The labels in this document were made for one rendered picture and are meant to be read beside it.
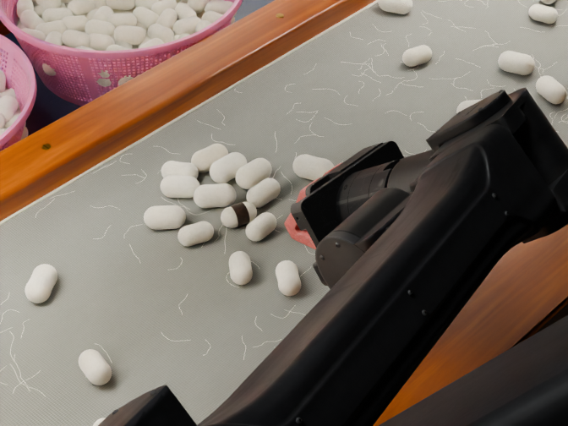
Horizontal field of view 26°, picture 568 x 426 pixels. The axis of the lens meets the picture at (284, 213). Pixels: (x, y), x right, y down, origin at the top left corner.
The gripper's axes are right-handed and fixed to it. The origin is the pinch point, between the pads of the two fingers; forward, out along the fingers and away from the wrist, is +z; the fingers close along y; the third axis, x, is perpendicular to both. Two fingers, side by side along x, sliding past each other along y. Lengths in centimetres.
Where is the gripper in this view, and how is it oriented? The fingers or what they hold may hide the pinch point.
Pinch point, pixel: (296, 227)
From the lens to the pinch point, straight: 94.4
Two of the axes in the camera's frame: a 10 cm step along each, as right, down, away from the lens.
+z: -5.5, 1.5, 8.2
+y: -6.9, 4.7, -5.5
